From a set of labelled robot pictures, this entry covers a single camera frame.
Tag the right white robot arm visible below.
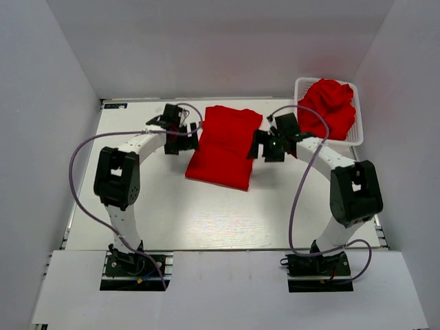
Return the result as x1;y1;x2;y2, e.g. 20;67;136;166
247;113;384;274

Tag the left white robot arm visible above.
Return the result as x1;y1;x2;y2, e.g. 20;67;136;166
93;103;202;274

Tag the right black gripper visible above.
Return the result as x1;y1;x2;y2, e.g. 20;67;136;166
247;129;286;162

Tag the white plastic basket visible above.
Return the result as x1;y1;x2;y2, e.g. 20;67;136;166
294;77;364;146

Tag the blue table label sticker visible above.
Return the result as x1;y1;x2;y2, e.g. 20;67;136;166
104;103;128;109

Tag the red t shirt pile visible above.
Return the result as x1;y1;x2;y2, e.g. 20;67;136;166
297;78;356;141

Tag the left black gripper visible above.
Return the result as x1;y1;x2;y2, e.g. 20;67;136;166
164;122;199;155

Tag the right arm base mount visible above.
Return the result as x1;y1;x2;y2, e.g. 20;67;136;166
280;252;353;293

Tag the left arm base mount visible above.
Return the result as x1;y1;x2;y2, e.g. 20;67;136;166
100;252;173;292

